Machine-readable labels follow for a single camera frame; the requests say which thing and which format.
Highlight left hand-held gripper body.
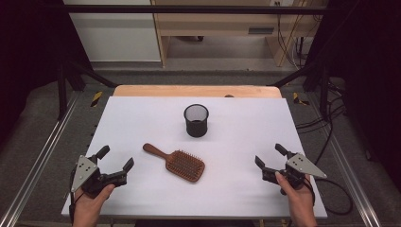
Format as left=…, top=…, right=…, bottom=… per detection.
left=70, top=153, right=129, bottom=200

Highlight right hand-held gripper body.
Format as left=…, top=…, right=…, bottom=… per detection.
left=260, top=152, right=328, bottom=197

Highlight wooden paddle hairbrush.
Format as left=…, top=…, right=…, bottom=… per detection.
left=142, top=143, right=206, bottom=183

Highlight black mesh cup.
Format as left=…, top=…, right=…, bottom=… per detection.
left=183, top=103, right=210, bottom=138

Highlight person's left hand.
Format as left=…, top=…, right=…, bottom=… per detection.
left=73, top=183, right=116, bottom=227

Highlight person's right hand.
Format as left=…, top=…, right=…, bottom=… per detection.
left=274, top=170, right=318, bottom=227

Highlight yellow black tape strip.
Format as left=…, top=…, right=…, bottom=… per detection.
left=90, top=91, right=104, bottom=108
left=292, top=92, right=310, bottom=107

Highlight black curtain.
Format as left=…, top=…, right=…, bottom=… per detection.
left=306, top=0, right=401, bottom=183
left=0, top=0, right=93, bottom=146

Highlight white cabinet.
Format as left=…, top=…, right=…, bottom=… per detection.
left=62, top=0, right=162, bottom=62

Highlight light wooden desk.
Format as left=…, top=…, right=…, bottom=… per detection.
left=150, top=0, right=329, bottom=68

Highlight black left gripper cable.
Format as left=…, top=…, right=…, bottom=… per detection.
left=68, top=168, right=86, bottom=225

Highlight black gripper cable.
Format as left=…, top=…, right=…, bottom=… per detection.
left=68, top=168, right=86, bottom=225
left=306, top=177, right=354, bottom=217

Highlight black floor cables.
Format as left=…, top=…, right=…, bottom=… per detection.
left=295, top=79, right=348, bottom=166

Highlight aluminium floor rail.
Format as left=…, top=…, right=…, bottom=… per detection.
left=310, top=96, right=383, bottom=227
left=0, top=93, right=80, bottom=227

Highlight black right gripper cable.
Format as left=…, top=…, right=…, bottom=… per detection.
left=306, top=177, right=354, bottom=217

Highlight black metal frame stand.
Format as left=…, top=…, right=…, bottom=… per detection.
left=268, top=59, right=333, bottom=121
left=56, top=59, right=119, bottom=121

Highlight cables behind desk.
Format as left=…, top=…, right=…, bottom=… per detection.
left=274, top=0, right=323, bottom=69

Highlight black horizontal frame bar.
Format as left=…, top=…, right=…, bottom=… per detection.
left=41, top=4, right=329, bottom=15

